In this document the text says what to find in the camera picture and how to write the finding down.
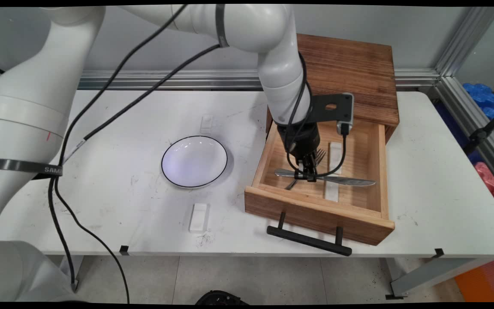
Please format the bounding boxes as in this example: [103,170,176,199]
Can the grey metal table leg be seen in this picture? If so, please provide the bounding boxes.
[385,257,494,300]
[60,255,84,277]

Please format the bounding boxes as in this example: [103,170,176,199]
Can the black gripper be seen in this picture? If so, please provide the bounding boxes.
[278,121,321,183]

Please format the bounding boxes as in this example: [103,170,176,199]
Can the blue foam pieces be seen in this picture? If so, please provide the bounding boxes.
[463,83,494,144]

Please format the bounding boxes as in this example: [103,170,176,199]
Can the red foam piece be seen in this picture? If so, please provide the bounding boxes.
[474,162,494,198]

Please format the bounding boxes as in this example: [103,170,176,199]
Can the black tripod stand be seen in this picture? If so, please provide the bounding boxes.
[463,91,494,155]

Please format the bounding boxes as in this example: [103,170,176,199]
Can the black round object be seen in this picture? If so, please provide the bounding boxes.
[195,290,250,306]

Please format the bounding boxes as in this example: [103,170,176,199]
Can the long black cable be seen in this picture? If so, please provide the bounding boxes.
[48,4,187,292]
[54,43,222,303]

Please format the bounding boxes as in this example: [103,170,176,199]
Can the black printed velcro strap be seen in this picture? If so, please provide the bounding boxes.
[0,158,64,177]

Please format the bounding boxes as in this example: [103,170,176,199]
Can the orange box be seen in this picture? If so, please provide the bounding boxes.
[454,257,494,302]

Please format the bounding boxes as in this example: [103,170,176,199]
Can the long aluminium frame rail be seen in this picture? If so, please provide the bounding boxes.
[78,69,440,91]

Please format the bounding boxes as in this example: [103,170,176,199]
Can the silver table knife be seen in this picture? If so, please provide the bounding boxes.
[274,168,377,187]

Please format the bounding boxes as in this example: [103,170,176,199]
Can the silver metal fork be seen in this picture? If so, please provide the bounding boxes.
[285,148,327,191]

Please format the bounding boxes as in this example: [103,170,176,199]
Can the black drawer handle bar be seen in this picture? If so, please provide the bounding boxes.
[267,211,353,257]

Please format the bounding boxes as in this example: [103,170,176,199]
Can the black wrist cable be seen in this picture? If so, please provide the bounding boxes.
[283,51,348,181]

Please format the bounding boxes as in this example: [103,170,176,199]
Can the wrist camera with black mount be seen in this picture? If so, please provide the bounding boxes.
[309,92,355,136]

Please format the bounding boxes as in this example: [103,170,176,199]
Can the light wooden drawer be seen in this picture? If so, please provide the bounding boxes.
[244,105,395,246]

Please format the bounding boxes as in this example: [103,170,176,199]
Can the white plate with black rim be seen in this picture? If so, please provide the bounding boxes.
[161,135,229,188]

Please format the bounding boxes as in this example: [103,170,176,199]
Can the sloping aluminium frame rail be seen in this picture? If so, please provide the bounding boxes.
[431,76,494,194]

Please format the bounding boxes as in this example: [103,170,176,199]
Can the dark wooden cabinet box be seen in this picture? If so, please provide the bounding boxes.
[266,33,400,142]

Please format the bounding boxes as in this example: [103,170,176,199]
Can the upright aluminium frame post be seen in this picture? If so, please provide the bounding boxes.
[435,6,494,78]

